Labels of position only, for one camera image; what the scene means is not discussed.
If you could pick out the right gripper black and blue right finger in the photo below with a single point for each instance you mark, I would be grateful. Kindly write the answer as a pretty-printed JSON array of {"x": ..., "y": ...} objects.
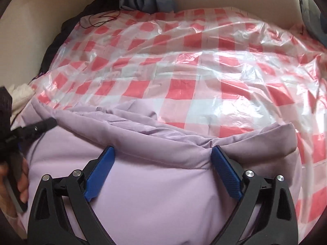
[{"x": 265, "y": 211}]

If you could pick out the person's left hand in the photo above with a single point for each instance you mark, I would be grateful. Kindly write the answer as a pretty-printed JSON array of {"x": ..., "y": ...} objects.
[{"x": 8, "y": 199}]

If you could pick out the right blue patterned curtain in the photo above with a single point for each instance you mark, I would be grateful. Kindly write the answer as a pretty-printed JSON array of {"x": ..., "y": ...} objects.
[{"x": 313, "y": 13}]

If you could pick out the cream quilted blanket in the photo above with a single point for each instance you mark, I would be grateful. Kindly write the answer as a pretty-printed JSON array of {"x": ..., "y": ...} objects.
[{"x": 21, "y": 95}]

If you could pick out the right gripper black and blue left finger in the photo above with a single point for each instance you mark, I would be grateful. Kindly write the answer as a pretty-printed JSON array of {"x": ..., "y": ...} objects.
[{"x": 48, "y": 220}]

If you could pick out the lilac and purple jacket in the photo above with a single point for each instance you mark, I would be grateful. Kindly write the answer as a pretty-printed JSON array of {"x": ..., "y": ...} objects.
[{"x": 162, "y": 188}]

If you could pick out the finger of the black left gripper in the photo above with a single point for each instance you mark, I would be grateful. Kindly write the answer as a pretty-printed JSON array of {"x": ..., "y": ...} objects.
[{"x": 34, "y": 130}]

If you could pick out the red checkered plastic bed cover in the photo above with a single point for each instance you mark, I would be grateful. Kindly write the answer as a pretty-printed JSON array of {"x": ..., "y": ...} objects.
[{"x": 213, "y": 71}]

